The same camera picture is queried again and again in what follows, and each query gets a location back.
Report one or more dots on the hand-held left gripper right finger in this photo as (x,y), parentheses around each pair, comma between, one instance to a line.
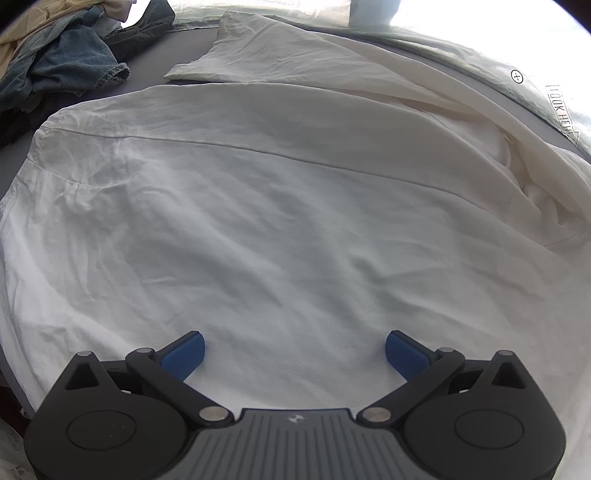
(404,356)

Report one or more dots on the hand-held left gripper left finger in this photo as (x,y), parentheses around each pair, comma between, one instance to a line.
(184,356)

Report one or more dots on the white shirt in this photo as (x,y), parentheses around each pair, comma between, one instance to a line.
(286,221)

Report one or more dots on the blue denim garment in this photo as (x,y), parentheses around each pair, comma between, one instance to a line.
(69,60)

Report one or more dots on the dark navy garment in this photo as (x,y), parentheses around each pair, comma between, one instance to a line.
(147,32)

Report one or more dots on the white printed sheet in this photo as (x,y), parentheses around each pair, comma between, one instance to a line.
(531,50)

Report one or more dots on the cream cloth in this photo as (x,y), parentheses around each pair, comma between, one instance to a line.
(27,23)

